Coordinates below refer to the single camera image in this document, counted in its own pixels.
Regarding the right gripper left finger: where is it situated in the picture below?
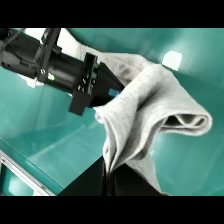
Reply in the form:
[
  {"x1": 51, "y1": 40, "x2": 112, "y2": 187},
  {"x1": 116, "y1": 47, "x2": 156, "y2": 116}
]
[{"x1": 59, "y1": 155, "x2": 110, "y2": 197}]

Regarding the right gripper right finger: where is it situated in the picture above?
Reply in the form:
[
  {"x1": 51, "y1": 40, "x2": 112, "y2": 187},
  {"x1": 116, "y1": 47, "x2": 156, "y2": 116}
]
[{"x1": 108, "y1": 161, "x2": 165, "y2": 197}]

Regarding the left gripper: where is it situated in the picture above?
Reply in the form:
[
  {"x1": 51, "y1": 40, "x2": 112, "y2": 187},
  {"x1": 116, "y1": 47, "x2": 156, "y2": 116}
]
[{"x1": 33, "y1": 46, "x2": 126, "y2": 117}]

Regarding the light grey T-shirt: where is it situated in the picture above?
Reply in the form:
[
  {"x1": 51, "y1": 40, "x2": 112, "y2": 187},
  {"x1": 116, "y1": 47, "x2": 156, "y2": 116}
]
[{"x1": 68, "y1": 36, "x2": 214, "y2": 197}]

